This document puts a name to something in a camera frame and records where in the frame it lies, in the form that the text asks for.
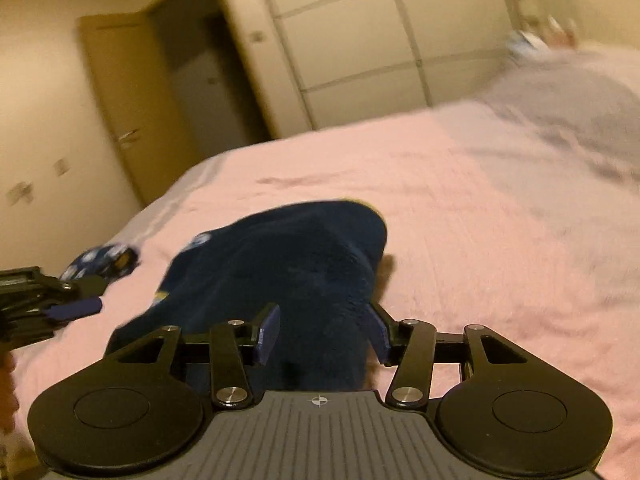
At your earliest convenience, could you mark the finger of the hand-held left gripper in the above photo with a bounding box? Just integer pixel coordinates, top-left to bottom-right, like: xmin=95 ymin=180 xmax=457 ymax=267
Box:
xmin=47 ymin=297 xmax=103 ymax=322
xmin=47 ymin=277 xmax=110 ymax=297

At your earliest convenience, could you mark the pink bed sheet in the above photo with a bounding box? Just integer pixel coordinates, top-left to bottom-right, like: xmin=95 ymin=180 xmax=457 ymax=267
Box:
xmin=0 ymin=47 xmax=640 ymax=480

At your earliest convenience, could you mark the navy yellow car-print pyjama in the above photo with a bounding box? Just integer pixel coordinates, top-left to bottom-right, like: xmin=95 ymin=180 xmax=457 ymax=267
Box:
xmin=60 ymin=200 xmax=390 ymax=396

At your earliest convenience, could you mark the blue white cloth pile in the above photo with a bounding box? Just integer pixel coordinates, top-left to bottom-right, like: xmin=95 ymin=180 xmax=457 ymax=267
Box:
xmin=505 ymin=30 xmax=546 ymax=57

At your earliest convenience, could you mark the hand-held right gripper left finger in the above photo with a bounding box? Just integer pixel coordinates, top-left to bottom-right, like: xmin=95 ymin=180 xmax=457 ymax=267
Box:
xmin=75 ymin=303 xmax=281 ymax=408

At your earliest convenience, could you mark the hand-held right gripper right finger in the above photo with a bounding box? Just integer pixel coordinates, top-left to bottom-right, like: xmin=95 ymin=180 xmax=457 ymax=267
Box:
xmin=367 ymin=302 xmax=566 ymax=408

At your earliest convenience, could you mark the brown wooden door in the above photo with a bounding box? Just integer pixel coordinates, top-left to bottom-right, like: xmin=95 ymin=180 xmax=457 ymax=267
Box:
xmin=75 ymin=12 xmax=201 ymax=206

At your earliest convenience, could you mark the cream wardrobe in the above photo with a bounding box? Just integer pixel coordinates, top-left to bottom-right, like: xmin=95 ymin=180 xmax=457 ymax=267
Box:
xmin=250 ymin=0 xmax=531 ymax=131

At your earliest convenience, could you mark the person's left hand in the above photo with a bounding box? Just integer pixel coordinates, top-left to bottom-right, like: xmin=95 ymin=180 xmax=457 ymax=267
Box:
xmin=0 ymin=355 xmax=19 ymax=436

